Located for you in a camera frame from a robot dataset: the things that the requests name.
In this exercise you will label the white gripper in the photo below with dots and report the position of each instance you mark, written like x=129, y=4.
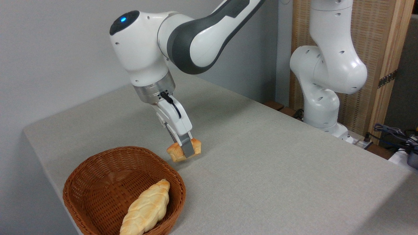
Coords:
x=176, y=120

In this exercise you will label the small orange bread roll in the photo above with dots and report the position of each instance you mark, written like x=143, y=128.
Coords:
x=175, y=152

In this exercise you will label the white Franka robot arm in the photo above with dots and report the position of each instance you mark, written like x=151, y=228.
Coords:
x=143, y=49

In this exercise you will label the long braided bread loaf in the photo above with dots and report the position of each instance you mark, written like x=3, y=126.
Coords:
x=147, y=205

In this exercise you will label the brown wicker basket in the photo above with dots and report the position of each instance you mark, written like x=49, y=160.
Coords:
x=98, y=182

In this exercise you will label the white power strip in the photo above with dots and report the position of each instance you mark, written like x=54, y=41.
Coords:
x=361, y=143

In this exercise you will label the wooden rattan folding screen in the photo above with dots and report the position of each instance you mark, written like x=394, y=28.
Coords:
x=375, y=32

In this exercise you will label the blue-grey plastic object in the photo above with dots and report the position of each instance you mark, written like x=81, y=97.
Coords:
x=413, y=160

